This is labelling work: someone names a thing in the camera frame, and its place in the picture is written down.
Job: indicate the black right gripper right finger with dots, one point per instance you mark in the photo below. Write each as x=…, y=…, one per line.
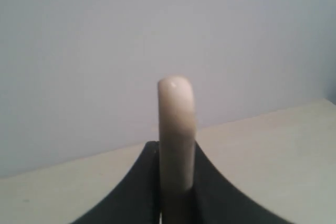
x=217, y=200

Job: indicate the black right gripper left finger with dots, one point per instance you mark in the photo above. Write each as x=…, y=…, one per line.
x=136, y=198

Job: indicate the white paint brush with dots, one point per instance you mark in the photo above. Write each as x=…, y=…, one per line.
x=177, y=130

